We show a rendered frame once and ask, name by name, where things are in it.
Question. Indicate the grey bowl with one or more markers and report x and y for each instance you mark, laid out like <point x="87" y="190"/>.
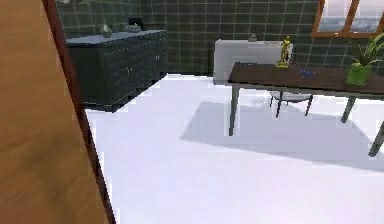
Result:
<point x="133" y="28"/>

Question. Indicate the yellow statue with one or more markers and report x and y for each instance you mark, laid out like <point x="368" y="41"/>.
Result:
<point x="284" y="53"/>

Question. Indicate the blue bowl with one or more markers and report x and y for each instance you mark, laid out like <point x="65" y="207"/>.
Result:
<point x="307" y="73"/>

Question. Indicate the dark grey sideboard cabinet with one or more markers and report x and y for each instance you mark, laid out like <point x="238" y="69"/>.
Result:
<point x="116" y="66"/>

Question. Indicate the small grey object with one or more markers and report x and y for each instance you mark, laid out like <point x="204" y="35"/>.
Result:
<point x="253" y="37"/>

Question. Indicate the white chair with black legs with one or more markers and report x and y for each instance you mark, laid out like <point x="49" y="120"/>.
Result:
<point x="290" y="98"/>

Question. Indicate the black box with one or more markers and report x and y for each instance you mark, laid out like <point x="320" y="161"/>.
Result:
<point x="136" y="21"/>

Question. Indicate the dark wooden table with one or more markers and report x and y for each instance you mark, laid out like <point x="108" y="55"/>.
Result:
<point x="300" y="80"/>

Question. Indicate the grey vase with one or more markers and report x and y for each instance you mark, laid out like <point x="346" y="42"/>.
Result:
<point x="106" y="30"/>

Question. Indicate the brown wooden door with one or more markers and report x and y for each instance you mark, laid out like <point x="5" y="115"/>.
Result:
<point x="36" y="126"/>

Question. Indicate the green potted plant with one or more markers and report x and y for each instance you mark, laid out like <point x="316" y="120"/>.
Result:
<point x="361" y="66"/>

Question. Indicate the wooden framed window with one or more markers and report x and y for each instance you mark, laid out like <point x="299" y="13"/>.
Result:
<point x="350" y="16"/>

